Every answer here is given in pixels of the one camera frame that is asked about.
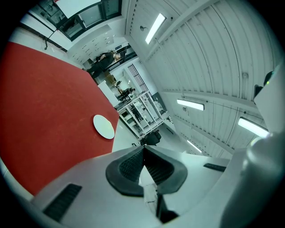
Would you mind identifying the black framed glass partition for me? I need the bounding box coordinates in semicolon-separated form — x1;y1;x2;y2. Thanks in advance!
48;0;123;42

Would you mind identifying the white open shelf rack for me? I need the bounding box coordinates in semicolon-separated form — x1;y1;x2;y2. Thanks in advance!
116;90;168;141

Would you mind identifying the long ceiling light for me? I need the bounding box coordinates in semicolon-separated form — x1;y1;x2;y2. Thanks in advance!
237;117;271;138
145;12;167;45
186;139;203;154
176;99;205;111

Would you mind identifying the white plate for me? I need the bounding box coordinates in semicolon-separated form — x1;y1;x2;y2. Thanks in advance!
93;114;116;141

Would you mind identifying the white drawer cabinet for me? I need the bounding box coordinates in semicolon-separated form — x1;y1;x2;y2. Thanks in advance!
68;24;117;65

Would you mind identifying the brown cardboard box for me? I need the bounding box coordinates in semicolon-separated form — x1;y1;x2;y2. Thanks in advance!
104;74;117;85

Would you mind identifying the black office chair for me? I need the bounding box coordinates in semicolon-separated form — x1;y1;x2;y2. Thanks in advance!
142;130;162;147

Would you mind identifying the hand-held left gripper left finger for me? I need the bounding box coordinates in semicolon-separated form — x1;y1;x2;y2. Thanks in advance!
30;146;161;228

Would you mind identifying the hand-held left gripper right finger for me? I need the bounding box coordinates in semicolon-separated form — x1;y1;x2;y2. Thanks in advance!
144;146;234;228

